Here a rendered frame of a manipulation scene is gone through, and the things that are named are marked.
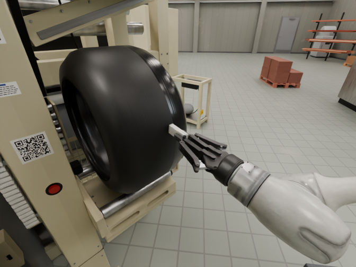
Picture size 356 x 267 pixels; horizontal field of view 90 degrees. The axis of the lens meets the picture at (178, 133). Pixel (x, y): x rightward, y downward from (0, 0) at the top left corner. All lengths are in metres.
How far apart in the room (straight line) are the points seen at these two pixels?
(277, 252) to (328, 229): 1.44
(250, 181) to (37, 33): 0.91
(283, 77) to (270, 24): 9.16
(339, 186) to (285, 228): 0.20
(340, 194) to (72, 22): 1.07
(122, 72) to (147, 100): 0.10
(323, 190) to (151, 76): 0.53
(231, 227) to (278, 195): 1.45
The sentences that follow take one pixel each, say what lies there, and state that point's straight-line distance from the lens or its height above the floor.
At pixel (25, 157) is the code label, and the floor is 1.20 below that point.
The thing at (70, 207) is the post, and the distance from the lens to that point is 0.78.
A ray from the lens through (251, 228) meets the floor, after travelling 1.88.
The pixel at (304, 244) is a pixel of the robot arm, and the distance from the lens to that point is 0.41.
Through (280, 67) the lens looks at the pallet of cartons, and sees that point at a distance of 6.00.
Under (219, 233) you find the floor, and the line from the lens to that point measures 1.77.
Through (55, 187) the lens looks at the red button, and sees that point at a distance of 0.71.
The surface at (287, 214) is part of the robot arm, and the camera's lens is 0.40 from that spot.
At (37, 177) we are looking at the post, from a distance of 0.68.
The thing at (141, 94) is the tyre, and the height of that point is 1.34.
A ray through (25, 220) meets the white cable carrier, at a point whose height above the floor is 0.99.
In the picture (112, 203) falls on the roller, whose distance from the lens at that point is 0.78.
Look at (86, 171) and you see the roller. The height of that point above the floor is 0.91.
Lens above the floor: 1.50
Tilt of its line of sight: 30 degrees down
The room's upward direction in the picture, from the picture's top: straight up
